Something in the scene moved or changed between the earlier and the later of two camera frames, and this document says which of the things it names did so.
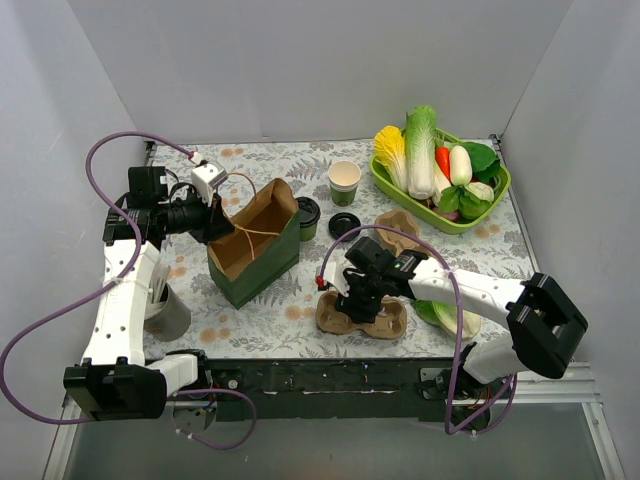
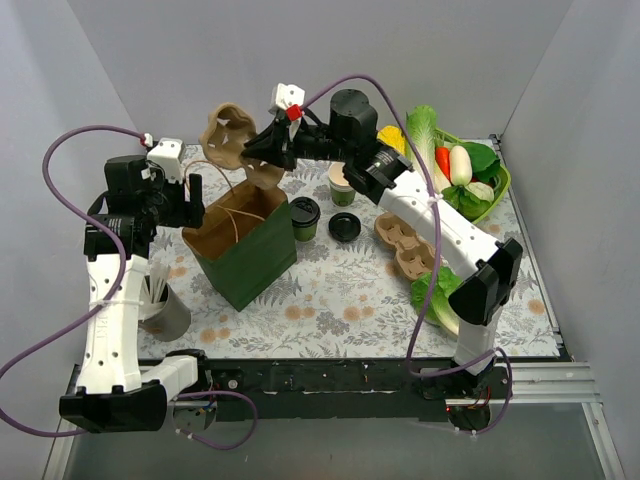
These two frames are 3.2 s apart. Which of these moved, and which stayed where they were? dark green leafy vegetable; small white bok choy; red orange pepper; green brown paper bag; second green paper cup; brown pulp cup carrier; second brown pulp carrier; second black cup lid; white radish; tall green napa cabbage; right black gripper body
Moved: right black gripper body; green brown paper bag; brown pulp cup carrier
Stayed: second green paper cup; white radish; small white bok choy; second brown pulp carrier; second black cup lid; dark green leafy vegetable; red orange pepper; tall green napa cabbage
